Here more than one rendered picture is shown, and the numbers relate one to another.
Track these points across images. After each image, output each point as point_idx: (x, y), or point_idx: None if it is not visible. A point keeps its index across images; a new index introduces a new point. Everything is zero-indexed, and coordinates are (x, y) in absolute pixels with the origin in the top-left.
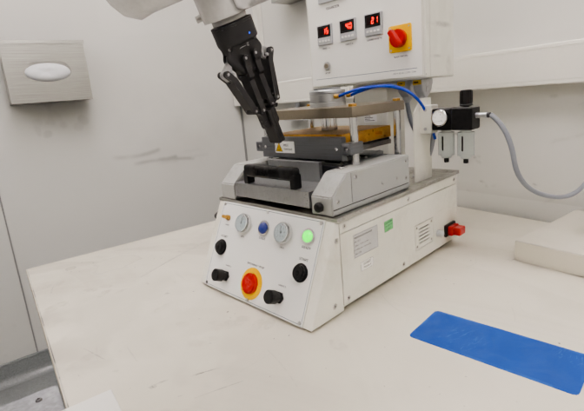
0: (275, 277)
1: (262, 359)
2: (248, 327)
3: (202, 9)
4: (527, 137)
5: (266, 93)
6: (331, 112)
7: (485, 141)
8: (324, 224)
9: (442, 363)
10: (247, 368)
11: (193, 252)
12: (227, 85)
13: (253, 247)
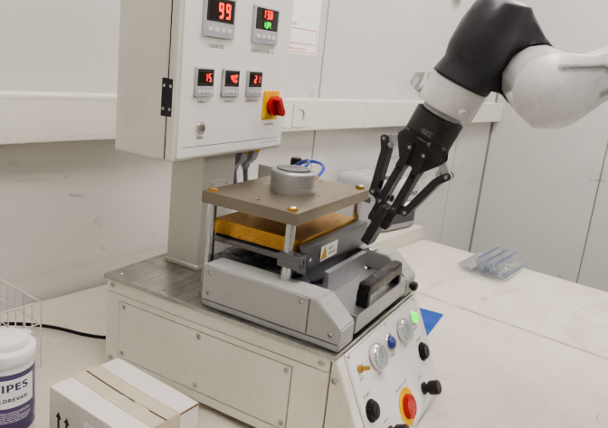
0: (414, 375)
1: (489, 409)
2: (451, 423)
3: (479, 108)
4: (149, 187)
5: (394, 188)
6: (357, 197)
7: (108, 198)
8: (413, 299)
9: (441, 341)
10: (507, 415)
11: None
12: (436, 186)
13: (392, 371)
